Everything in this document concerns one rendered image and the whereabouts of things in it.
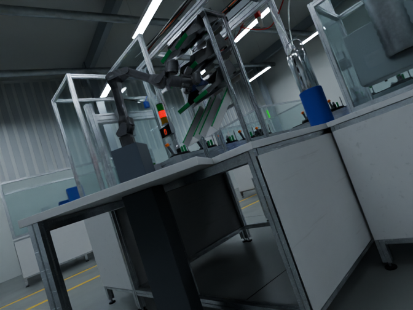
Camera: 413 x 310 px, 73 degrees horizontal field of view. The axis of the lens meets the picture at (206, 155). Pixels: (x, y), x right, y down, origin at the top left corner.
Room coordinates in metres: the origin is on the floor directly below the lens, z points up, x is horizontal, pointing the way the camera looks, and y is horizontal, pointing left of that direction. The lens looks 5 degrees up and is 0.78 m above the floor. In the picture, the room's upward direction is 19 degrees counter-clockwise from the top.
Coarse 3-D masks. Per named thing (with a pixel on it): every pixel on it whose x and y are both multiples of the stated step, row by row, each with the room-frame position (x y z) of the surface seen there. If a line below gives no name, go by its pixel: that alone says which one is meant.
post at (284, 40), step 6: (270, 0) 2.20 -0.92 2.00; (270, 6) 2.22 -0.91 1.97; (270, 12) 2.23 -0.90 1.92; (276, 12) 2.20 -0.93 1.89; (276, 24) 2.22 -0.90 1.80; (282, 24) 2.22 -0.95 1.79; (282, 36) 2.22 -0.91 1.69; (282, 42) 2.23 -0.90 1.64; (288, 42) 2.21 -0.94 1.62; (288, 48) 2.21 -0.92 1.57
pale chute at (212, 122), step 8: (216, 96) 1.56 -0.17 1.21; (224, 96) 1.43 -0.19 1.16; (216, 104) 1.55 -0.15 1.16; (224, 104) 1.42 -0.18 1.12; (208, 112) 1.51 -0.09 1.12; (216, 112) 1.53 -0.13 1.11; (224, 112) 1.41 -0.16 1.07; (208, 120) 1.50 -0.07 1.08; (216, 120) 1.37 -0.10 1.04; (208, 128) 1.49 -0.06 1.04; (216, 128) 1.36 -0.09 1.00; (208, 136) 1.44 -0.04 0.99
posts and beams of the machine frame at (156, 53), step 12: (204, 0) 1.99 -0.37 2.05; (252, 0) 2.19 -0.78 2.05; (264, 0) 2.19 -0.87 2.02; (192, 12) 2.09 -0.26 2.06; (240, 12) 2.37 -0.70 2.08; (252, 12) 2.29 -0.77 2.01; (180, 24) 2.21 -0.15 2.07; (240, 24) 2.42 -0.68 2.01; (168, 36) 2.34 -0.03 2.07; (156, 48) 2.48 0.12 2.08; (216, 132) 2.96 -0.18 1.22
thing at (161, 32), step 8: (192, 0) 2.10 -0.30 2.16; (240, 0) 2.36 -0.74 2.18; (184, 8) 2.15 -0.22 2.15; (224, 8) 2.46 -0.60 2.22; (232, 8) 2.42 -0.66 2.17; (280, 8) 2.20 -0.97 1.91; (176, 16) 2.25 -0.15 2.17; (168, 24) 2.33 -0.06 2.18; (272, 24) 2.27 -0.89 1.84; (160, 32) 2.39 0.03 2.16; (152, 40) 2.48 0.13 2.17
